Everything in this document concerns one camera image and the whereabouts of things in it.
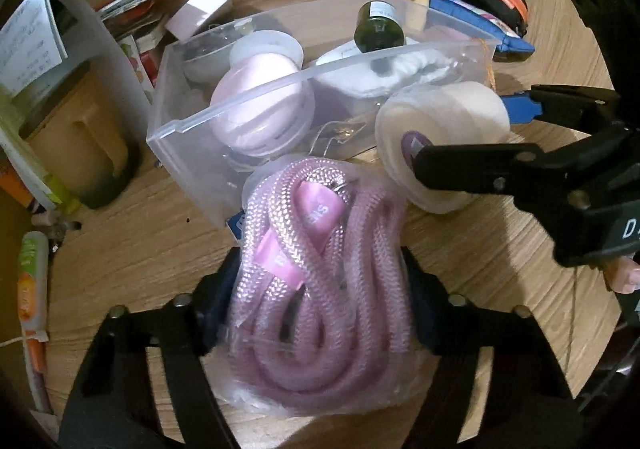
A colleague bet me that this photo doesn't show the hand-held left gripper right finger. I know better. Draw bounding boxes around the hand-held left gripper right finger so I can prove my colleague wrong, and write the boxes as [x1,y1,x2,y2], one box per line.
[400,246,586,449]

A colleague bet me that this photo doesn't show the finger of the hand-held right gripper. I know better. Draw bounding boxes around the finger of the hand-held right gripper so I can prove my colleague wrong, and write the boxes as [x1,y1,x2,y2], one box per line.
[502,84,621,132]
[413,143,590,210]

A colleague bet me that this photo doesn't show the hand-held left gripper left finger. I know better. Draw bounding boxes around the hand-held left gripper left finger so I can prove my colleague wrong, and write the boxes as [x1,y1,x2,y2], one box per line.
[59,249,241,449]

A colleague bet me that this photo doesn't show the white gauze roll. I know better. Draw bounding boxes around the white gauze roll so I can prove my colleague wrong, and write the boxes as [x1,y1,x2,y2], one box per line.
[374,81,511,215]

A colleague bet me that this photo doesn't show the pink rope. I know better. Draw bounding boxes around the pink rope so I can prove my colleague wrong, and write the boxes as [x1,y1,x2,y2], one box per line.
[222,153,427,419]

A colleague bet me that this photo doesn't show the white cotton pad pack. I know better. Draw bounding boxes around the white cotton pad pack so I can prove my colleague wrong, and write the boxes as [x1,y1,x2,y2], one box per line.
[314,40,467,98]

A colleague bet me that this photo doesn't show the dark green bottle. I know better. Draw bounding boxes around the dark green bottle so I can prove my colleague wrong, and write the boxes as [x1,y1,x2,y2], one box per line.
[353,1,405,53]

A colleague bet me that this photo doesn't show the clear plastic container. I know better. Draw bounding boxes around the clear plastic container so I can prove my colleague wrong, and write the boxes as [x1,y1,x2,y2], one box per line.
[146,0,501,230]

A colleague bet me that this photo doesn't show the round translucent plastic case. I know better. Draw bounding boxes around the round translucent plastic case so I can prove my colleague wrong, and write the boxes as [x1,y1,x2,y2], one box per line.
[209,30,317,157]

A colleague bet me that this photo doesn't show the person's right hand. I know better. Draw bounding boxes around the person's right hand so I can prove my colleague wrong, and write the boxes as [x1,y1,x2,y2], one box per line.
[602,252,640,293]

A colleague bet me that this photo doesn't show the blue patterned pouch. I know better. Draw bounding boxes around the blue patterned pouch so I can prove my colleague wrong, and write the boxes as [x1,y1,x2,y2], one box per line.
[429,0,536,62]

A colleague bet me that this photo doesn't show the orange and green tube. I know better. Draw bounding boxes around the orange and green tube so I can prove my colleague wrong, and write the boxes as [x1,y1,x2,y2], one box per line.
[17,231,50,346]

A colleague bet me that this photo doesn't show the brown cylindrical cup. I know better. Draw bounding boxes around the brown cylindrical cup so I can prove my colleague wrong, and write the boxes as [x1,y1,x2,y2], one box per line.
[22,63,142,210]

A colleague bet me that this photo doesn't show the orange box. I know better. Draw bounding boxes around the orange box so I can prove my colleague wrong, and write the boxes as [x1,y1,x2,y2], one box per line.
[0,161,37,210]

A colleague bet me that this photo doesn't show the brown mug in holder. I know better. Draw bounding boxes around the brown mug in holder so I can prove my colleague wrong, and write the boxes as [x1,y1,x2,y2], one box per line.
[0,0,154,212]

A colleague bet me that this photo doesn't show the red white snack packets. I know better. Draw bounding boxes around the red white snack packets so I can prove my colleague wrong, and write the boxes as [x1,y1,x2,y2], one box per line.
[96,0,167,106]

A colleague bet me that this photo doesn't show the pink and white box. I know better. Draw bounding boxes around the pink and white box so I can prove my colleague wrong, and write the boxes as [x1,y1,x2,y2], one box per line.
[164,0,235,41]

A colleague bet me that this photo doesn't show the white paper receipt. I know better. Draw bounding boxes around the white paper receipt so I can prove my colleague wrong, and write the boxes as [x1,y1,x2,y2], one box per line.
[0,0,69,98]

